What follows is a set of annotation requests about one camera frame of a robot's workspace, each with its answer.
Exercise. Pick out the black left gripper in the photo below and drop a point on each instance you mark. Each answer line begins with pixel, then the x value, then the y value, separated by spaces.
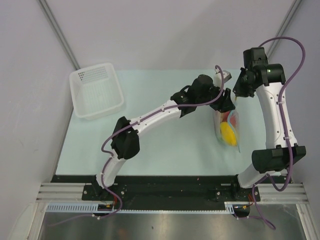
pixel 224 103

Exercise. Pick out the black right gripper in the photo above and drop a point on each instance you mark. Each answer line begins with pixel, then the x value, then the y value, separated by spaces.
pixel 238 90

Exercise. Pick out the red fake apple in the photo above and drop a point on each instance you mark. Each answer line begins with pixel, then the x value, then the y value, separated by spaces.
pixel 230 117

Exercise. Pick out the clear zip top bag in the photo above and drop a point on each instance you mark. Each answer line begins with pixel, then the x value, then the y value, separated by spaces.
pixel 217 119

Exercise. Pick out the yellow fake lemon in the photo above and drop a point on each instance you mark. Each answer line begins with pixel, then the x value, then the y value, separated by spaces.
pixel 227 133

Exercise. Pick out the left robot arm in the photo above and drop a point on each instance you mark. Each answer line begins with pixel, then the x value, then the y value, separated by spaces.
pixel 124 143

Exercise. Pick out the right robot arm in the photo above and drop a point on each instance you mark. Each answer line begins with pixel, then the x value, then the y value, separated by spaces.
pixel 267 81

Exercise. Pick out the white plastic basket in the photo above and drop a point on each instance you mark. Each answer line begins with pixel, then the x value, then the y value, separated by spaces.
pixel 96 91

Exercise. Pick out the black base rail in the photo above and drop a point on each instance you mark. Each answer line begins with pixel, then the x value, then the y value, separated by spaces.
pixel 159 190

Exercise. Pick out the white slotted cable duct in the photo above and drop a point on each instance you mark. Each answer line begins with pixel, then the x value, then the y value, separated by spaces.
pixel 102 208

